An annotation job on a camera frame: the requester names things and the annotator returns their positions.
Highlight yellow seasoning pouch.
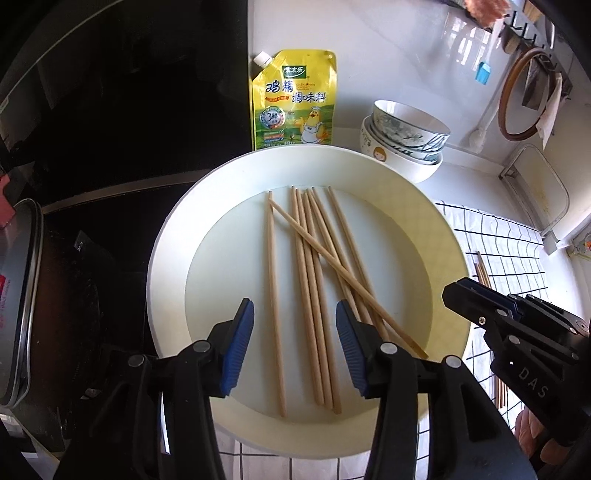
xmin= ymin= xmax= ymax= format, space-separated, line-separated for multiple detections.
xmin=250 ymin=50 xmax=337 ymax=151

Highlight bundle of tan chopsticks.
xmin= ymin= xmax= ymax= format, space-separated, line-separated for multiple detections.
xmin=475 ymin=250 xmax=509 ymax=411

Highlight floral patterned bowl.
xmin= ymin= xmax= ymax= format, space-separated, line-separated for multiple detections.
xmin=372 ymin=100 xmax=451 ymax=151
xmin=362 ymin=115 xmax=444 ymax=164

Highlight white blue-checked cloth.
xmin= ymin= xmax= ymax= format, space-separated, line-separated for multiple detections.
xmin=217 ymin=199 xmax=557 ymax=480

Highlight pile of tan chopsticks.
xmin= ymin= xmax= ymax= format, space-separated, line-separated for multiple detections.
xmin=267 ymin=185 xmax=430 ymax=418

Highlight white wall socket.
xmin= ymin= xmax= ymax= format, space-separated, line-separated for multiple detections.
xmin=570 ymin=226 xmax=591 ymax=259

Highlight red plastic piece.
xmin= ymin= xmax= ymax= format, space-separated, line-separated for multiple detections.
xmin=0 ymin=174 xmax=17 ymax=229

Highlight white hanging brush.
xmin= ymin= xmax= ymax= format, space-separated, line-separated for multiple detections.
xmin=468 ymin=69 xmax=504 ymax=151

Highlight person's right hand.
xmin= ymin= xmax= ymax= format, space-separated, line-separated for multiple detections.
xmin=515 ymin=408 xmax=573 ymax=472

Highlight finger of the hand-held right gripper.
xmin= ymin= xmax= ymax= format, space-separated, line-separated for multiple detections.
xmin=457 ymin=277 xmax=589 ymax=344
xmin=442 ymin=281 xmax=580 ymax=363

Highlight white hanging cloth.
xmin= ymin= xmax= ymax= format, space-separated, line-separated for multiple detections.
xmin=538 ymin=76 xmax=564 ymax=148

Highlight blue silicone brush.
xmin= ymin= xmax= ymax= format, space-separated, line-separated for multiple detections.
xmin=475 ymin=28 xmax=497 ymax=86

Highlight pink fuzzy cloth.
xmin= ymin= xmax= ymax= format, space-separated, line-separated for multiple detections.
xmin=464 ymin=0 xmax=509 ymax=21

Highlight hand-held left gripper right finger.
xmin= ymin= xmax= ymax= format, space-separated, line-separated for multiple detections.
xmin=335 ymin=299 xmax=539 ymax=480

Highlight black cooktop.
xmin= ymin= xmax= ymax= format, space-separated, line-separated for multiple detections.
xmin=0 ymin=0 xmax=250 ymax=416

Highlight metal-framed white tray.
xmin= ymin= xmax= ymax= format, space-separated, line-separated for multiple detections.
xmin=499 ymin=144 xmax=571 ymax=254

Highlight black hook rail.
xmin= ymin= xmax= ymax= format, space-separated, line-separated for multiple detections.
xmin=489 ymin=9 xmax=559 ymax=51

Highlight large white plastic basin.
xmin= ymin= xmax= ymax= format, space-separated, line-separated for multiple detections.
xmin=147 ymin=147 xmax=472 ymax=461

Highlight round wooden-rimmed sieve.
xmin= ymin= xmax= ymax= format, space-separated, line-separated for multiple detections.
xmin=498 ymin=47 xmax=561 ymax=139

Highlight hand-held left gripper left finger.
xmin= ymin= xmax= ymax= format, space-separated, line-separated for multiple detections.
xmin=55 ymin=298 xmax=256 ymax=480

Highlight metal pot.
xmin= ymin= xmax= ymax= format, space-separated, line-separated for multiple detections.
xmin=0 ymin=198 xmax=44 ymax=409

